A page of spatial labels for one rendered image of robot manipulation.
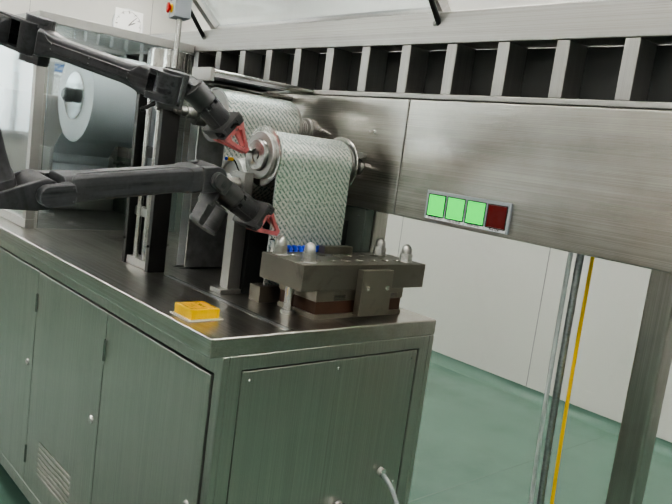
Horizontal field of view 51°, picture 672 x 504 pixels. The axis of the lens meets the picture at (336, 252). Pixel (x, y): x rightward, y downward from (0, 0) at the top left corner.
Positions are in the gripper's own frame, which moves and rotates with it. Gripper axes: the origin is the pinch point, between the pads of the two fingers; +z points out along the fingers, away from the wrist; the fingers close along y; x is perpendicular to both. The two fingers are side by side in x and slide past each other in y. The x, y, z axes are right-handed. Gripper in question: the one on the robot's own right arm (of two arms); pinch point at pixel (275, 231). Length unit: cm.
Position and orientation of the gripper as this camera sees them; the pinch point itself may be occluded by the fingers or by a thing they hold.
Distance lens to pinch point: 173.6
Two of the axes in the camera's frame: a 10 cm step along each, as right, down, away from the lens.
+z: 5.8, 4.9, 6.5
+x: 4.8, -8.5, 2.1
